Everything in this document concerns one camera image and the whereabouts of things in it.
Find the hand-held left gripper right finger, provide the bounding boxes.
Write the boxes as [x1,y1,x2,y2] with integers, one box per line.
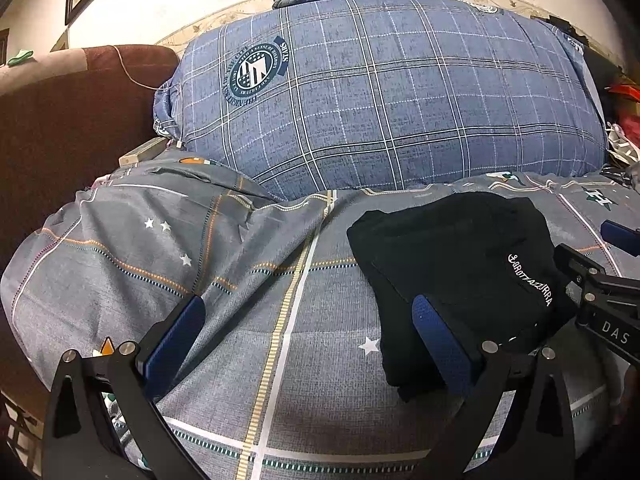
[411,294,577,480]

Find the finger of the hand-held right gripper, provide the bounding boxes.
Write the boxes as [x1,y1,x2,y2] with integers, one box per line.
[553,243,640,317]
[600,219,640,257]

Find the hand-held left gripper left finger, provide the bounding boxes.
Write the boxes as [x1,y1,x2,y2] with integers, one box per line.
[40,294,222,480]

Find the black pants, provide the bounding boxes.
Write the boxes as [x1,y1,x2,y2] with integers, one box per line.
[346,191,579,403]

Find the grey star printed bed sheet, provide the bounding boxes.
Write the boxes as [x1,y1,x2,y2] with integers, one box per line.
[0,157,640,480]

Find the clear plastic bag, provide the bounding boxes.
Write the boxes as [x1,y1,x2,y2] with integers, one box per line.
[605,121,640,167]

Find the red boxes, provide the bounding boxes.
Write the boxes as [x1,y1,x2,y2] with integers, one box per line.
[607,82,640,111]

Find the brown headboard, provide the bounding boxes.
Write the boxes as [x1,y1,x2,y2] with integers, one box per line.
[0,45,181,266]

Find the blue plaid pillow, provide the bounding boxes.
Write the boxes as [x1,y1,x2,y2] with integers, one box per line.
[152,0,611,202]

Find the white cable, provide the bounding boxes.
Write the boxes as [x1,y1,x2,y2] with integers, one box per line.
[110,44,168,93]

